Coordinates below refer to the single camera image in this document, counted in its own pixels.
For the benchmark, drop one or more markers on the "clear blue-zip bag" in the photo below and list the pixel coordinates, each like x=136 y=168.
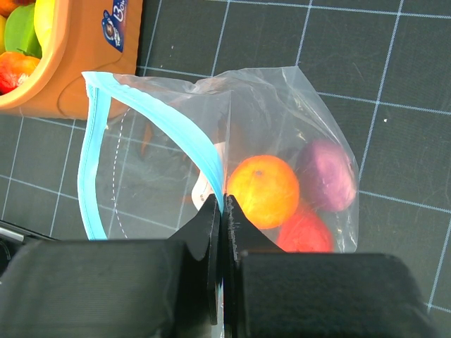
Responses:
x=156 y=148

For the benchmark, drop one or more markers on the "black grid mat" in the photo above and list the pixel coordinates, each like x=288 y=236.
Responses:
x=382 y=68

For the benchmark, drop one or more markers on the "green pepper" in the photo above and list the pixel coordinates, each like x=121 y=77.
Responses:
x=19 y=34

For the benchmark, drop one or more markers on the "orange fruit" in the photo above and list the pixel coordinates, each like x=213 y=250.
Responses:
x=267 y=190

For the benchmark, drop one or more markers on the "orange plastic basket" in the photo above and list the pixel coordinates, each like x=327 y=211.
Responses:
x=86 y=36

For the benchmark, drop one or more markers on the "yellow mango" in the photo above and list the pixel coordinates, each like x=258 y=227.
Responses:
x=43 y=21

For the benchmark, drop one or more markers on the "red apple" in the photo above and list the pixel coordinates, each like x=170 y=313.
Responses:
x=305 y=232

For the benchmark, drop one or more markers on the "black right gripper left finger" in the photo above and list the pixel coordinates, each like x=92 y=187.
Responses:
x=112 y=288

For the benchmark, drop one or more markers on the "purple onion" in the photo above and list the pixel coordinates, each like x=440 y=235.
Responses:
x=326 y=175

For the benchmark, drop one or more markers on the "red orange tomato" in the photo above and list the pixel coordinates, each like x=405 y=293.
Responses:
x=16 y=67

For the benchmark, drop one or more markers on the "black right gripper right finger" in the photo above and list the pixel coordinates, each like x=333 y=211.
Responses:
x=270 y=293

